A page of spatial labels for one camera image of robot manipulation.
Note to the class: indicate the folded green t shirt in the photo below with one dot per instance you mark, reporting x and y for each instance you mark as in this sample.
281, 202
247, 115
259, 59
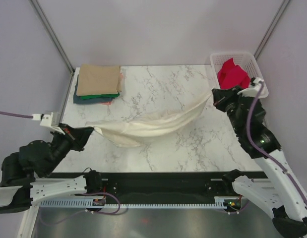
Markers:
88, 97

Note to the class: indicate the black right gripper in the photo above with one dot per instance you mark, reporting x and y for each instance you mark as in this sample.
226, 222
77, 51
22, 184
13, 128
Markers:
221, 96

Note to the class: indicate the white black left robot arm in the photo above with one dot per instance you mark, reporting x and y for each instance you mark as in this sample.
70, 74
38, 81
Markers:
18, 188

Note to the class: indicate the right aluminium frame post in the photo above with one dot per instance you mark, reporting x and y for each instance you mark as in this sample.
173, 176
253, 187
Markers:
272, 26

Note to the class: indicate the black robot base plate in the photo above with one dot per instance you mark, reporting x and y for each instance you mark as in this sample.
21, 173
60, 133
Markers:
160, 188

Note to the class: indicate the folded salmon pink t shirt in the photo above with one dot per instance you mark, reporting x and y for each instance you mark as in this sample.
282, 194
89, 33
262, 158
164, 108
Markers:
106, 102

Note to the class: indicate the cream white t shirt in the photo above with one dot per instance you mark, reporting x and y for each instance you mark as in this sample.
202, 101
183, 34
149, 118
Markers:
150, 127

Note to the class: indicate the red t shirt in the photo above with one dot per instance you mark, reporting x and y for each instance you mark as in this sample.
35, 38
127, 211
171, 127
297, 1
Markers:
231, 75

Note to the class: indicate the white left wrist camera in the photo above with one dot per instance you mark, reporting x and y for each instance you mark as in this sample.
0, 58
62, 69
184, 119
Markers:
49, 120

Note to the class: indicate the aluminium frame post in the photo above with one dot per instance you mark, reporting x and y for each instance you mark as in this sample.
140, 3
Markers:
272, 26
51, 33

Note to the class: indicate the folded blue grey t shirt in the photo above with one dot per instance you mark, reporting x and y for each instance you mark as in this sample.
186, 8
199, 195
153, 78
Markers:
77, 100

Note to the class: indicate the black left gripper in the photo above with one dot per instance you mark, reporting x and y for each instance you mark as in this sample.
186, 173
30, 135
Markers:
78, 137

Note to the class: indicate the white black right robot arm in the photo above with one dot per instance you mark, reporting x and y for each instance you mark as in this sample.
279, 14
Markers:
287, 209

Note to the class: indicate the left aluminium frame post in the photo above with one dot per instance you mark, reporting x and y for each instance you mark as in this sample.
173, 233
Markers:
51, 33

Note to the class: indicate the folded tan t shirt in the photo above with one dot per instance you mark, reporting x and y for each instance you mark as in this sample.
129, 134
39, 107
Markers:
98, 80

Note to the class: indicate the white plastic laundry basket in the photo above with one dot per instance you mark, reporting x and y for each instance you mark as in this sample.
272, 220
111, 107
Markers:
244, 59

